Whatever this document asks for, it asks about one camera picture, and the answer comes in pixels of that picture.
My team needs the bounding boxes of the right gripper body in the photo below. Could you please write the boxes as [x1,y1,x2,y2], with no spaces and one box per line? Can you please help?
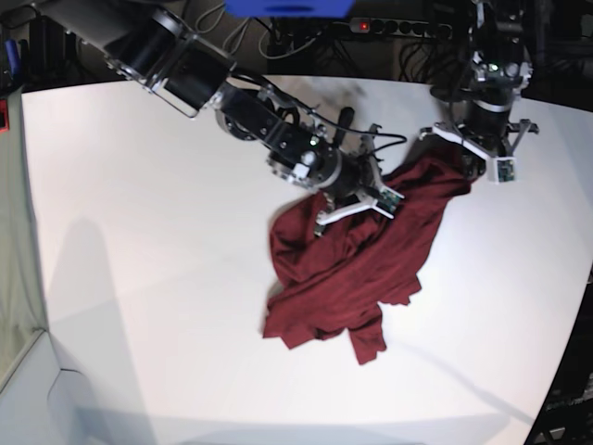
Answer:
[314,123,404,236]

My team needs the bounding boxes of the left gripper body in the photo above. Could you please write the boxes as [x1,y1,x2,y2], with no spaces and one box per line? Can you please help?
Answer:
[420,100,538,184]

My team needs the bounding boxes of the dark red t-shirt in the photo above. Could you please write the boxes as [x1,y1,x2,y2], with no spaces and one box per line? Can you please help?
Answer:
[262,143,472,364]

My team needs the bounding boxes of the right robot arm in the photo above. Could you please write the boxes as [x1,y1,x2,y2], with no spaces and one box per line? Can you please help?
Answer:
[33,1,403,235]

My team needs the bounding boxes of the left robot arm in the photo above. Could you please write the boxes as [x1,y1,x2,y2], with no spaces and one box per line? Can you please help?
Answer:
[420,1,539,184]

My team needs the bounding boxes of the black power strip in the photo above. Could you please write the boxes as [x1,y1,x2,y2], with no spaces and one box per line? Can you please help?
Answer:
[348,18,453,40]

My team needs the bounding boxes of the blue box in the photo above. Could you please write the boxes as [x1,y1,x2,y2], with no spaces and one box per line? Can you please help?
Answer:
[224,0,354,18]

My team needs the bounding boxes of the grey fabric side panel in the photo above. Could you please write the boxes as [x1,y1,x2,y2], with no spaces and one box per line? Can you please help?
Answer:
[1,90,47,388]

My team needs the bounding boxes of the red and black device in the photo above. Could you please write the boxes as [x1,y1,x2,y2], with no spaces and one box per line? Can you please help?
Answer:
[0,99,9,134]

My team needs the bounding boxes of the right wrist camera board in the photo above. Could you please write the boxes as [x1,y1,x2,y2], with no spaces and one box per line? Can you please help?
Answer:
[377,190,403,219]

